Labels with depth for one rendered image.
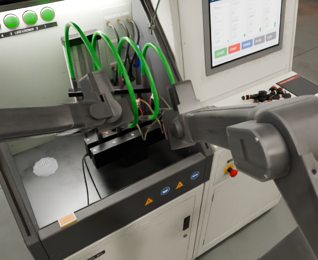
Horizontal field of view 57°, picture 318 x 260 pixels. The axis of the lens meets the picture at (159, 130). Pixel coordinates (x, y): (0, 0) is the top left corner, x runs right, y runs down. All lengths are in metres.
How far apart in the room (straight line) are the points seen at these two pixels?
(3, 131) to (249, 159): 0.42
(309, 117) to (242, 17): 1.14
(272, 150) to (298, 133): 0.02
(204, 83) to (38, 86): 0.67
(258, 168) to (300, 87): 1.35
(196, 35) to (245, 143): 0.98
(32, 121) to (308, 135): 0.47
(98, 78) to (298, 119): 0.56
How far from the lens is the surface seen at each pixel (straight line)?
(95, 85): 0.70
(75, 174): 1.26
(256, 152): 0.22
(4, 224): 2.29
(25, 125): 0.57
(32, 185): 1.28
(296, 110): 0.22
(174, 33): 1.13
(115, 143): 1.13
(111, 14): 1.25
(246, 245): 2.05
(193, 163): 1.10
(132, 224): 1.15
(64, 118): 0.61
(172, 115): 0.75
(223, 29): 1.27
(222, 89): 1.35
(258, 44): 1.44
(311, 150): 0.21
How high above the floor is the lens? 1.76
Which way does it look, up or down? 42 degrees down
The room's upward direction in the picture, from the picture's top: straight up
